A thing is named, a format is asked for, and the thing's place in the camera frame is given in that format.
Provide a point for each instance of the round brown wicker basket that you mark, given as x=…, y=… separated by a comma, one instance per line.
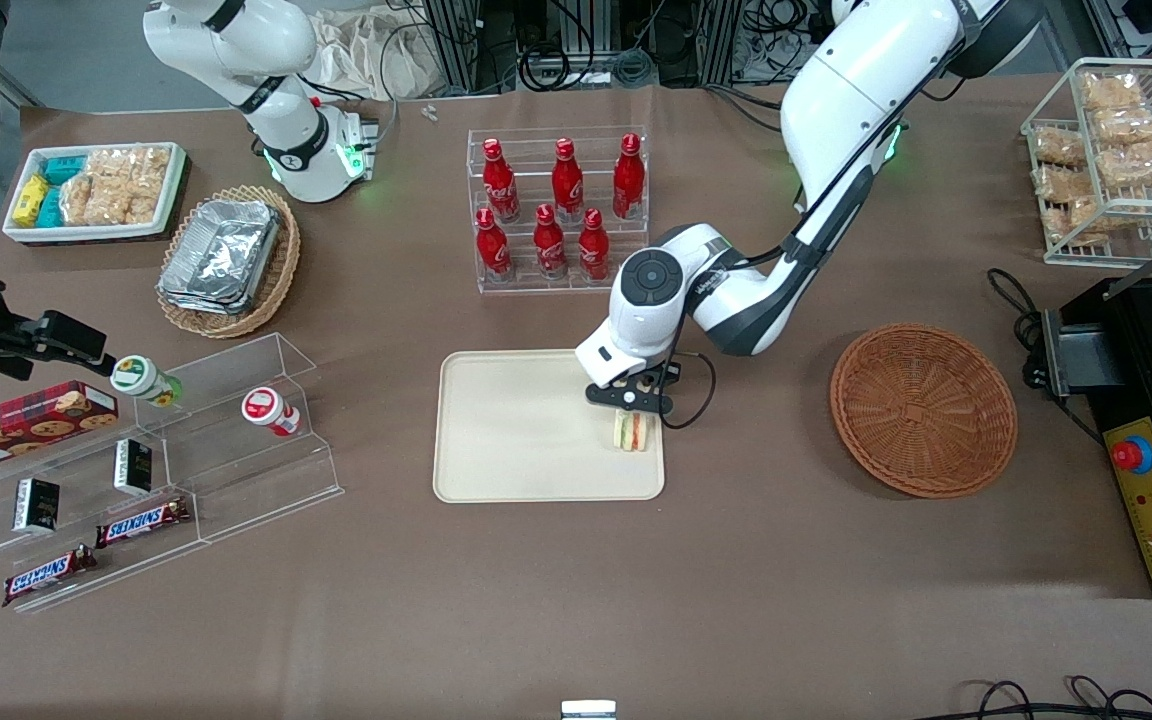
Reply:
x=921, y=410

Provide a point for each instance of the green lid small bottle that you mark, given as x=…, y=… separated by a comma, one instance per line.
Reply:
x=141, y=378

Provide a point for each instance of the oval light wicker basket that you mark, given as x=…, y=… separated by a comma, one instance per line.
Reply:
x=281, y=270

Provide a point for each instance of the clear rice cracker pack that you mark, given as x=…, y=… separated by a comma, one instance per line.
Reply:
x=78, y=200
x=108, y=163
x=126, y=203
x=152, y=162

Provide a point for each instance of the small black box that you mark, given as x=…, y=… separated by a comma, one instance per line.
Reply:
x=133, y=467
x=36, y=505

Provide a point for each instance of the clear acrylic bottle rack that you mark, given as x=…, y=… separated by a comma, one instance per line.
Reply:
x=536, y=150

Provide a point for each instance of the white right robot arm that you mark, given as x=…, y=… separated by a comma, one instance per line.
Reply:
x=286, y=140

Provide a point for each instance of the snickers chocolate bar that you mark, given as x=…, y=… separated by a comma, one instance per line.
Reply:
x=141, y=522
x=46, y=575

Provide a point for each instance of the red tartan cookie box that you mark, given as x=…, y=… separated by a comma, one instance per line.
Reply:
x=26, y=425

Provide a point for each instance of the red cola bottle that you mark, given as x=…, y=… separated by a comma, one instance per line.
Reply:
x=628, y=180
x=500, y=185
x=567, y=185
x=593, y=248
x=493, y=248
x=550, y=245

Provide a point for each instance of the beige plastic tray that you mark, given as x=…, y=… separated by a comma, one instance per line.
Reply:
x=516, y=430

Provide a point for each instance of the yellow snack packet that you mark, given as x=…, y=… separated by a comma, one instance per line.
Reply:
x=31, y=198

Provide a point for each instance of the bagged fried snack pack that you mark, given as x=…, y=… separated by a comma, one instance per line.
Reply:
x=1058, y=146
x=1086, y=217
x=1146, y=162
x=1131, y=125
x=1111, y=90
x=1061, y=183

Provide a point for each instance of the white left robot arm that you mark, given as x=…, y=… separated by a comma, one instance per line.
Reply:
x=836, y=100

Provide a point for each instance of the triangular sandwich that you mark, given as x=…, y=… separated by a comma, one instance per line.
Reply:
x=635, y=432

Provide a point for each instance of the black countertop appliance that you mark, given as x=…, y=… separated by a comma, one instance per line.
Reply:
x=1136, y=340

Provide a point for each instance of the stacked aluminium foil trays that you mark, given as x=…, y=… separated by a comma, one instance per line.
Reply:
x=221, y=255

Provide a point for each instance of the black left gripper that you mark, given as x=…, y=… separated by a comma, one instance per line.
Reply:
x=672, y=375

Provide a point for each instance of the aluminium frame profile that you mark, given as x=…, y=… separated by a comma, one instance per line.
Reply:
x=456, y=45

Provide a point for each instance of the red lid small bottle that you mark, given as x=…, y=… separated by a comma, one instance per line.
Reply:
x=269, y=410

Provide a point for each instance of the crumpled beige bag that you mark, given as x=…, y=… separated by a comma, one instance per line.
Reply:
x=366, y=55

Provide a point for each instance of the teal snack packet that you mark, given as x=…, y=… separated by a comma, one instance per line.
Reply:
x=51, y=208
x=64, y=167

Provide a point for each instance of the white rectangular snack tray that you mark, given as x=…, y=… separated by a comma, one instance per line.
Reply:
x=176, y=190

